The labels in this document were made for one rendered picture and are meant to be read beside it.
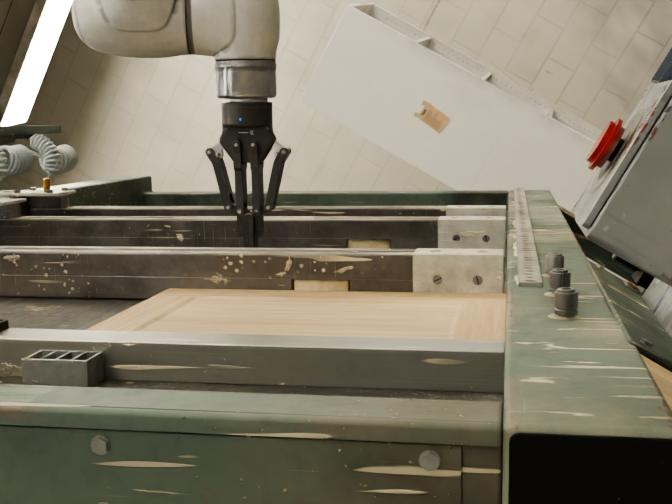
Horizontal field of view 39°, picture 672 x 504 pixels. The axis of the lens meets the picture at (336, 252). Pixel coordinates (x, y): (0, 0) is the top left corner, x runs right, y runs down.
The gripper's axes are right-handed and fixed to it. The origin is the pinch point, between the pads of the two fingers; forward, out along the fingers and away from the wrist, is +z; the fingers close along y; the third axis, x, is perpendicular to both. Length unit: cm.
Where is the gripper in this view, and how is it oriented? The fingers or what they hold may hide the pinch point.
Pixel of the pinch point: (250, 236)
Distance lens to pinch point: 144.3
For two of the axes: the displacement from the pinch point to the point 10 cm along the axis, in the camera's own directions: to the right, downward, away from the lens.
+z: 0.2, 9.9, 1.5
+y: -9.8, -0.1, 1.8
